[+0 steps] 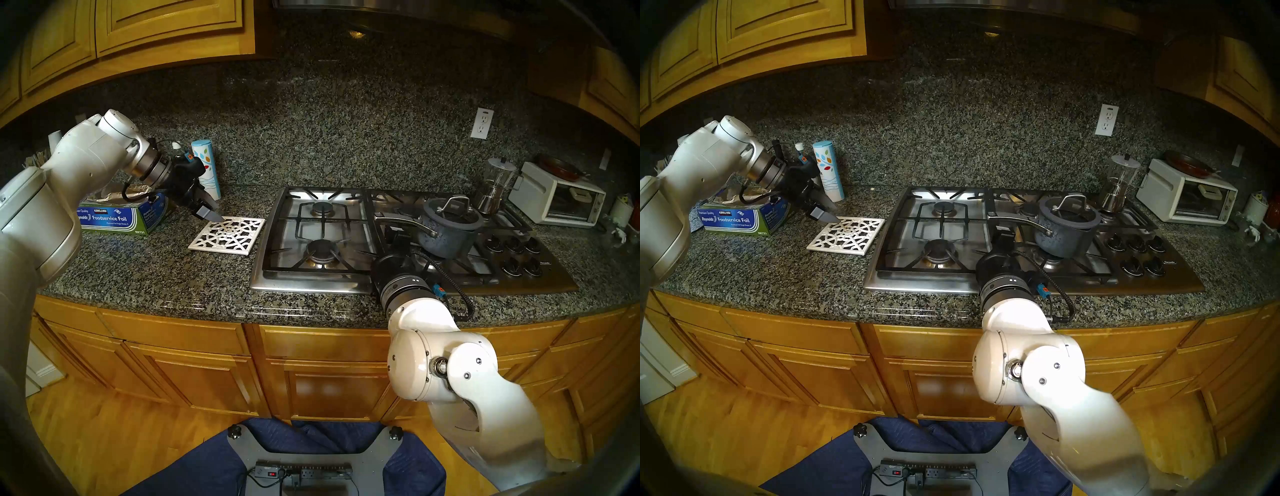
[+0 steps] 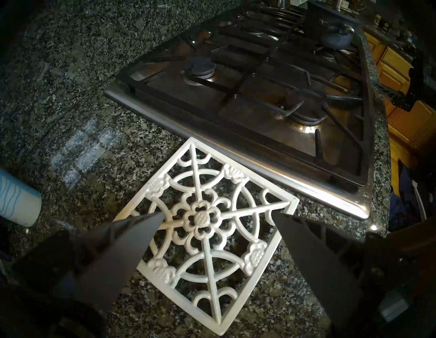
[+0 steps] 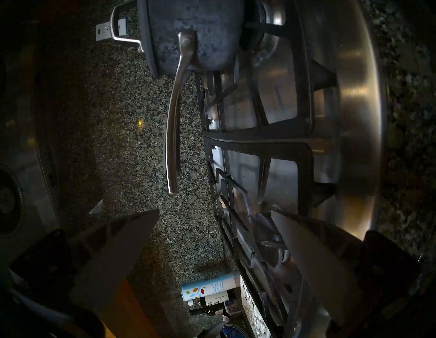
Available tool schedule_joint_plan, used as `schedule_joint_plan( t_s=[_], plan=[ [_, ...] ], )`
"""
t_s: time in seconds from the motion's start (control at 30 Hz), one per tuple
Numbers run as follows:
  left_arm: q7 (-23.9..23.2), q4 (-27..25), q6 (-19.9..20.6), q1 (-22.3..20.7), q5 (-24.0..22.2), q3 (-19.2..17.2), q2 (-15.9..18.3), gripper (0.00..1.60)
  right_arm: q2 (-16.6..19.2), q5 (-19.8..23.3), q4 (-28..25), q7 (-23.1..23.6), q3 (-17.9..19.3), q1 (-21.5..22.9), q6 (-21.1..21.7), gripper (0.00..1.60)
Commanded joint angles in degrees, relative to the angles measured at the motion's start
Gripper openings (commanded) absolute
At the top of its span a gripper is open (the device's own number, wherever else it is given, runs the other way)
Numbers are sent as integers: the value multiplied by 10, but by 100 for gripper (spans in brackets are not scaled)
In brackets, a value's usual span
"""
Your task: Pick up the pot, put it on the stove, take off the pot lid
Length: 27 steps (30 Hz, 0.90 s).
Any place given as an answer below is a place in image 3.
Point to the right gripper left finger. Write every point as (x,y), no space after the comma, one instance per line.
(112,255)

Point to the wooden upper cabinet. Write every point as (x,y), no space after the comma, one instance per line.
(126,317)

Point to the dark wine bottle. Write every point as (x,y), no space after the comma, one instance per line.
(204,311)

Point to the small white carton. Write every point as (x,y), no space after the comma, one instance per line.
(233,308)

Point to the dark bottle with white label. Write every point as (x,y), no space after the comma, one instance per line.
(216,298)

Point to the white wall outlet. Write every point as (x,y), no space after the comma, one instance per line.
(102,31)

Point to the dark grey saucepan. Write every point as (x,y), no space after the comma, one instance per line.
(204,34)

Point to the white ornate metal trivet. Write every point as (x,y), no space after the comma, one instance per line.
(252,313)

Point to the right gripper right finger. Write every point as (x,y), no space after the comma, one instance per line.
(320,265)

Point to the grey pot lid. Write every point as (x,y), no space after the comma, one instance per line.
(148,41)

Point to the black cast iron stove grate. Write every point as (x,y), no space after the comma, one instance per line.
(289,150)
(303,85)

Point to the blue foil sheet box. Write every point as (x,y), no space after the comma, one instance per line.
(235,332)

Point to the stainless steel gas cooktop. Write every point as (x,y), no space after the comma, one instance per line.
(357,102)

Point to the white canister with leaf print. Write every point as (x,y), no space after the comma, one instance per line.
(211,286)

